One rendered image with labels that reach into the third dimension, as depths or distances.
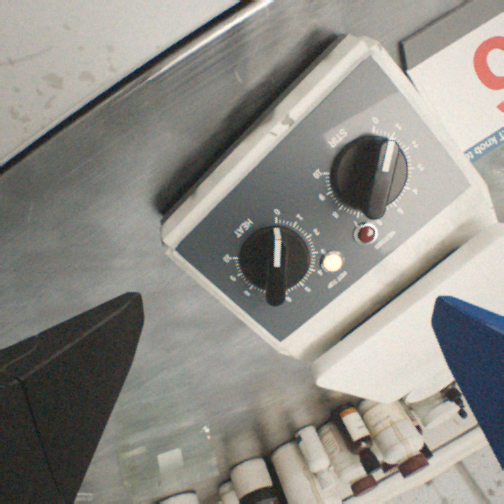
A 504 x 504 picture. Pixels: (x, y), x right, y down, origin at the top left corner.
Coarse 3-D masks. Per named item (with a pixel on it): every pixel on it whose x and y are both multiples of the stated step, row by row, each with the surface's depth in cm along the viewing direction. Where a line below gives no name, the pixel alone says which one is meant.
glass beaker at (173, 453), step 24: (144, 432) 32; (168, 432) 31; (192, 432) 31; (120, 456) 30; (144, 456) 30; (168, 456) 30; (192, 456) 30; (216, 456) 35; (120, 480) 29; (144, 480) 29; (168, 480) 30; (192, 480) 30
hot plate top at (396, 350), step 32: (480, 256) 15; (416, 288) 16; (448, 288) 16; (480, 288) 18; (384, 320) 17; (416, 320) 17; (352, 352) 17; (384, 352) 19; (416, 352) 21; (320, 384) 19; (352, 384) 20; (384, 384) 22; (416, 384) 25
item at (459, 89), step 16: (496, 32) 17; (480, 48) 18; (496, 48) 18; (448, 64) 18; (464, 64) 18; (480, 64) 18; (496, 64) 18; (432, 80) 18; (448, 80) 18; (464, 80) 18; (480, 80) 18; (496, 80) 18; (432, 96) 18; (448, 96) 18; (464, 96) 18; (480, 96) 18; (496, 96) 18; (448, 112) 18; (464, 112) 18; (480, 112) 18; (496, 112) 18; (448, 128) 18; (464, 128) 18; (480, 128) 18; (496, 128) 18; (464, 144) 18
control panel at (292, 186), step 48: (336, 96) 14; (384, 96) 14; (288, 144) 15; (336, 144) 15; (432, 144) 15; (240, 192) 16; (288, 192) 16; (432, 192) 16; (192, 240) 17; (240, 240) 17; (336, 240) 17; (384, 240) 17; (240, 288) 18; (336, 288) 17; (288, 336) 19
